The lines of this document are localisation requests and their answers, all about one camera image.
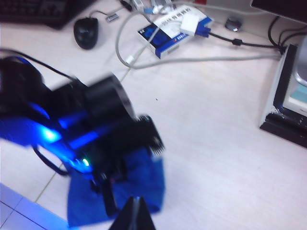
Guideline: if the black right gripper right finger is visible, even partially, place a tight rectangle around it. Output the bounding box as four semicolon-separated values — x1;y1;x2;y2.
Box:
137;196;156;230

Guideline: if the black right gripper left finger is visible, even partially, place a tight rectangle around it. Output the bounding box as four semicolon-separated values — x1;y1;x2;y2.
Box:
108;196;136;230

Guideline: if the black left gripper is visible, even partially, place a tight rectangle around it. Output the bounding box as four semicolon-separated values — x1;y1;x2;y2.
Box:
89;119;154;218

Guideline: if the blue microfibre rag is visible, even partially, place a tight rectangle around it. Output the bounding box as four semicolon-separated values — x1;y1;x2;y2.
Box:
66;146;166;228

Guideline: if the black computer mouse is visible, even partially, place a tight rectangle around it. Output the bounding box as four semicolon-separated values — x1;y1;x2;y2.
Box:
73;17;100;50

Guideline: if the blue and white cardboard box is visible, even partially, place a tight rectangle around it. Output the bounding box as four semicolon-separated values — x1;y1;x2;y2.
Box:
137;4;214;59

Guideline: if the white video adapter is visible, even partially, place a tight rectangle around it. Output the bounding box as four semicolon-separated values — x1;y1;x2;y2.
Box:
179;13;200;37

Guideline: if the teal and white book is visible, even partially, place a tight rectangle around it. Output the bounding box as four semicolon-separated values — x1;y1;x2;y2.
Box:
282;83;307;114

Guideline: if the black and white book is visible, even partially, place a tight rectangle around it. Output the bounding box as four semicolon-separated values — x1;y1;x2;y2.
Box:
259;44;307;150

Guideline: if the black computer keyboard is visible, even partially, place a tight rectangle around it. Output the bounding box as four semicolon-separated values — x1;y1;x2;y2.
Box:
0;0;75;31

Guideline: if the small grey round device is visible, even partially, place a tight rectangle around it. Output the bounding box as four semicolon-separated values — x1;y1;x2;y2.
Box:
224;16;243;33

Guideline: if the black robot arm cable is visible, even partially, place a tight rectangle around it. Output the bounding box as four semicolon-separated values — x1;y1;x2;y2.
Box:
32;145;71;177
0;48;78;82

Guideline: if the grey cable with white plug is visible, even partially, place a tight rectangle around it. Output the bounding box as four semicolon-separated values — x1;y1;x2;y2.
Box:
126;7;168;66

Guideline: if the long grey looped cable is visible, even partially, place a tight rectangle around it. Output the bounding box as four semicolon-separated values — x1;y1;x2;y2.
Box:
115;9;284;70

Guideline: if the black mouse cable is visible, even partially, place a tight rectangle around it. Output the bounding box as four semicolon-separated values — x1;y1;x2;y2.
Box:
88;9;126;19

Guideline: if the black cable with blue plug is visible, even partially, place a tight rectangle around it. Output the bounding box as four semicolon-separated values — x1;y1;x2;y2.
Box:
195;23;287;54

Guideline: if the black monitor cable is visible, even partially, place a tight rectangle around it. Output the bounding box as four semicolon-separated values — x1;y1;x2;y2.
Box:
267;15;287;50
279;23;307;47

